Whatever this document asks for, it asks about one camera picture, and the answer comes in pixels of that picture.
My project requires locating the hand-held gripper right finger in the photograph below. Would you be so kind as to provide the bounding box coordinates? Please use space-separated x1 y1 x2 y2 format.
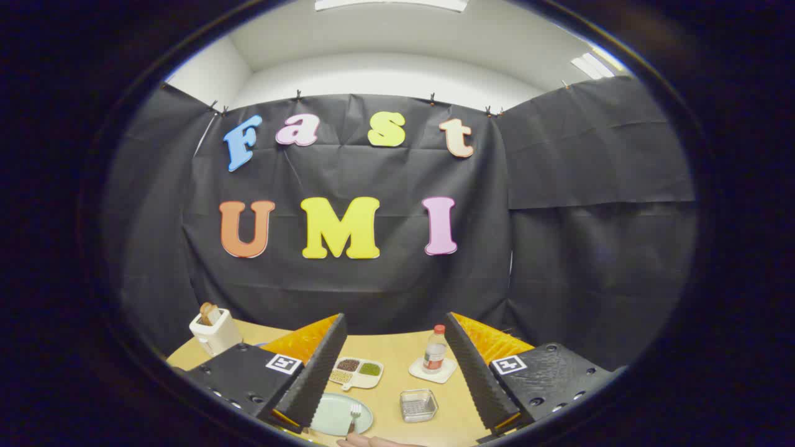
443 312 625 443

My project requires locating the cream white toaster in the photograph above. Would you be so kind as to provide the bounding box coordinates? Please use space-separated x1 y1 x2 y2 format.
189 309 243 356

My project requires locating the metal wire basket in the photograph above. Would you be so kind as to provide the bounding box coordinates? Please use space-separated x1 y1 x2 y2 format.
400 389 439 423

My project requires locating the white divided tray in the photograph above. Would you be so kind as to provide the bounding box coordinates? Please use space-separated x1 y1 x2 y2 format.
328 356 384 392

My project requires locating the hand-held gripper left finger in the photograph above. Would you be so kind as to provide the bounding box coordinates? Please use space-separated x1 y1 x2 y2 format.
177 314 348 434

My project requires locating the clear plastic bottle red cap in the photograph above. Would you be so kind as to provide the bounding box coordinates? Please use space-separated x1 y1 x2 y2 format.
422 325 448 374

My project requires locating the ceiling light panel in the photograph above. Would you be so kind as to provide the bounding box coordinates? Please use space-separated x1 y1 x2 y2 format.
570 52 616 80
315 0 468 12

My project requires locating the pale green round plate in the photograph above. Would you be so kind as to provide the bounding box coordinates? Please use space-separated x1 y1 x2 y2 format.
309 392 374 437

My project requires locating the white square coaster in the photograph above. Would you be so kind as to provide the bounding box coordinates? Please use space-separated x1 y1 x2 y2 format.
408 357 458 384

